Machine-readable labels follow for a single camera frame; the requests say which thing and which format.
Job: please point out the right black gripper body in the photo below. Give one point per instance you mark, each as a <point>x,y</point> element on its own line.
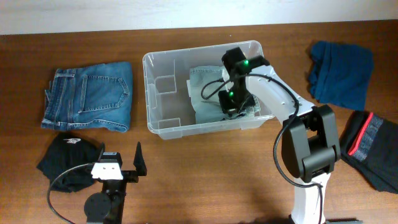
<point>234,100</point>

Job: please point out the light wash jeans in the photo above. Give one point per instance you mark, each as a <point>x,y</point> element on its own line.
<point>208,111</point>

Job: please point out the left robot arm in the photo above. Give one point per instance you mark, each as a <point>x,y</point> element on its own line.
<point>107,205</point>

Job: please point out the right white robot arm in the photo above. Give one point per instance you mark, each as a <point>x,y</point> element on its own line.
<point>308,141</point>

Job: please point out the black garment with red band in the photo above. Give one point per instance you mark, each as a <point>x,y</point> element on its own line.
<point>369,144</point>

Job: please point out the folded dark blue shirt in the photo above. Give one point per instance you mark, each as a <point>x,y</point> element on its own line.
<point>340,74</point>

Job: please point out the black shirt with white logo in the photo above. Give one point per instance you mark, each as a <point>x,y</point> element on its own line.
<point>65,152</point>

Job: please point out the folded blue denim jeans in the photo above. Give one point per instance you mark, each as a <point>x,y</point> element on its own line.
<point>98,96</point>

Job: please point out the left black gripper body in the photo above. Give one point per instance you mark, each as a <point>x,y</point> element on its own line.
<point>128,177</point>

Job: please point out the clear plastic storage bin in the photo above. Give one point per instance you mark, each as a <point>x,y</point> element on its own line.
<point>166,75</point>

